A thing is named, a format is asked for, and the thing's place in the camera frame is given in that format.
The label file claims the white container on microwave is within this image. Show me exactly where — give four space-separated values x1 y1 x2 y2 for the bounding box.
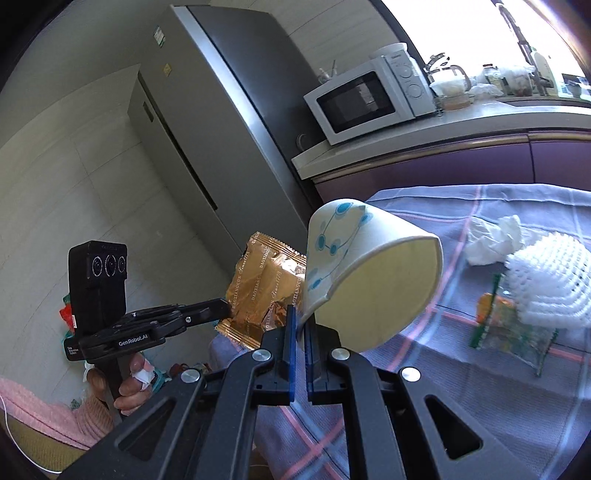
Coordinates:
370 42 410 59

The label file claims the purple kitchen cabinet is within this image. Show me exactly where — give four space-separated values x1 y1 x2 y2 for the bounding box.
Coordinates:
291 98 591 205

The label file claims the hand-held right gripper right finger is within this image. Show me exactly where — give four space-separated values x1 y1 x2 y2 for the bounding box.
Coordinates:
305 322 539 480

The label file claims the white foam fruit net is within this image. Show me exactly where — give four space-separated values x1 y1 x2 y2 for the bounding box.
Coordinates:
503 232 591 330

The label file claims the white plastic bottle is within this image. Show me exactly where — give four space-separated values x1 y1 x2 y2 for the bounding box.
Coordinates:
530 50 556 96

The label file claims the beige bowl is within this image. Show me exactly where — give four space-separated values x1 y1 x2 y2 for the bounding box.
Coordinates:
436 94 476 112

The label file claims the thin white cable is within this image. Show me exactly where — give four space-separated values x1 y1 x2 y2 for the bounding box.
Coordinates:
0 396 31 464

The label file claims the person's left hand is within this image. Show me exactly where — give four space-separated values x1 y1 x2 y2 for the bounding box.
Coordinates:
87 353 155 415

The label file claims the white microwave oven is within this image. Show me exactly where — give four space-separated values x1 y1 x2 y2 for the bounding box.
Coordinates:
303 54 437 147

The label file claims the glass teapot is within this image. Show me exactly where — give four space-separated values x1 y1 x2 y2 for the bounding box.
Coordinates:
424 52 474 100

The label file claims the yellow cloth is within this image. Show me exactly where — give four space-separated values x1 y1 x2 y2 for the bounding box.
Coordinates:
8 419 90 468

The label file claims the clear green snack wrapper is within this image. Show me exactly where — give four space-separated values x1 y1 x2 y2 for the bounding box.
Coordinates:
469 272 560 378

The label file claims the red and green floor bag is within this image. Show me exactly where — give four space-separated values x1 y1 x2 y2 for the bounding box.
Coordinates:
58 295 78 334

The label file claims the glass jar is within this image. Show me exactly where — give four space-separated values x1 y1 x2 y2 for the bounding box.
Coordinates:
505 65 536 97

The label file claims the grey refrigerator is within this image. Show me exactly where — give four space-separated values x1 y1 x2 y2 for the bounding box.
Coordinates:
127 4 325 278

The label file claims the gold foil snack wrapper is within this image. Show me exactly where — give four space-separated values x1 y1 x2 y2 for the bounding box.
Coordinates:
215 232 309 354

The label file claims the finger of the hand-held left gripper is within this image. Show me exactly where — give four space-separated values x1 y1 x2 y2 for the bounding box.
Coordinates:
178 298 232 328

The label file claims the blue dotted paper cup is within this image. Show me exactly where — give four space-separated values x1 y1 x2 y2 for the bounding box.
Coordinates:
301 198 444 354

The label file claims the white tissue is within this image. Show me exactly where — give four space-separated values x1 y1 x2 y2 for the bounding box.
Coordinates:
464 214 527 267

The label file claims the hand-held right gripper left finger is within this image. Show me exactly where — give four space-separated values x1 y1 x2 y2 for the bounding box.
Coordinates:
55 307 298 480

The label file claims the person's left forearm pink sleeve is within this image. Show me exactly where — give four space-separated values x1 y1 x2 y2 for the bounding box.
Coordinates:
0 377 115 452

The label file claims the plaid lilac tablecloth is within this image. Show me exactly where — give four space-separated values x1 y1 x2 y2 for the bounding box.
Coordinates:
208 184 591 480

